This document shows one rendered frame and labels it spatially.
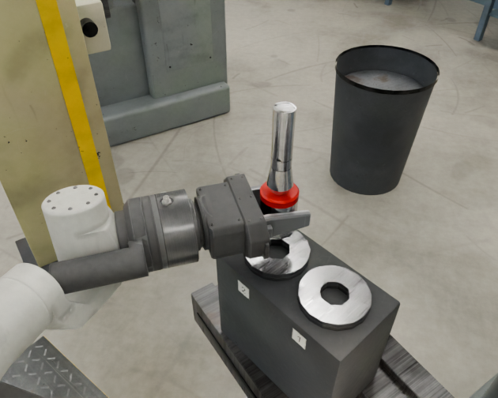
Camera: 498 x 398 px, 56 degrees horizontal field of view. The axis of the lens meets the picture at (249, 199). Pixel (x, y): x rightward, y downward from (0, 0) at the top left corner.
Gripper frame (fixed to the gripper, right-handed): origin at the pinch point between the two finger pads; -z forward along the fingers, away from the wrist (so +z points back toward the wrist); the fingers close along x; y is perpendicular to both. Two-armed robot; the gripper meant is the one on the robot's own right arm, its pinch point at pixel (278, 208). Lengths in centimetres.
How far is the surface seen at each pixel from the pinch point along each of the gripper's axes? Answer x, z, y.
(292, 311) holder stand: 9.2, 1.0, -8.7
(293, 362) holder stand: 11.3, 1.0, -17.0
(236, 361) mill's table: 2.8, 6.5, -28.5
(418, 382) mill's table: 14.3, -18.4, -27.3
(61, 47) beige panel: -123, 33, -27
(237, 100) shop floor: -234, -57, -121
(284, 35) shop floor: -329, -124, -120
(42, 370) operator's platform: -39, 51, -81
